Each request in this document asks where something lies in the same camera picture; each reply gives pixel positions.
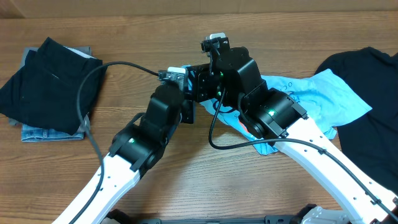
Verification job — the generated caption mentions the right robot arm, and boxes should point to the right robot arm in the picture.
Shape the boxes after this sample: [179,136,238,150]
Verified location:
[187,47,397,223]

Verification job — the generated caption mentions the light blue t-shirt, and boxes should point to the light blue t-shirt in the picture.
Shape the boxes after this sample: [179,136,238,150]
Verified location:
[200,69,372,156]

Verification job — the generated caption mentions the black t-shirt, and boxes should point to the black t-shirt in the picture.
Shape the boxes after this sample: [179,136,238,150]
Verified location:
[317,47,397,192]

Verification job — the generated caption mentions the folded grey garment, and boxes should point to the folded grey garment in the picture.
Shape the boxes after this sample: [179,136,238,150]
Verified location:
[8,46,94,126]

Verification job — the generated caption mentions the black cable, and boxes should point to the black cable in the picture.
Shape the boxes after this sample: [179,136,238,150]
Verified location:
[67,61,161,224]
[208,88,398,222]

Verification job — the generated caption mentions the left black cable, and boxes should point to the left black cable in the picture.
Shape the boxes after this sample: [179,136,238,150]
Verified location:
[67,61,161,224]

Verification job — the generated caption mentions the right black cable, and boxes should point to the right black cable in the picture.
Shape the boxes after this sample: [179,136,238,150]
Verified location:
[208,88,398,222]

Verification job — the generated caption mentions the folded blue jeans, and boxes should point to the folded blue jeans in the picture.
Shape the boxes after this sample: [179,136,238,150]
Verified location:
[21,124,85,142]

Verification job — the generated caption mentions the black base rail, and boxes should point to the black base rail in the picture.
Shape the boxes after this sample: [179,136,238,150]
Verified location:
[105,203,352,224]

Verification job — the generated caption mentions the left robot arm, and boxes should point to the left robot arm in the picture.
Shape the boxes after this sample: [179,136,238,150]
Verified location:
[55,84,185,223]

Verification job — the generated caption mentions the folded black pants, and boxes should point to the folded black pants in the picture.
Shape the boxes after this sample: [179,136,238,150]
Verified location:
[1,38,105,134]

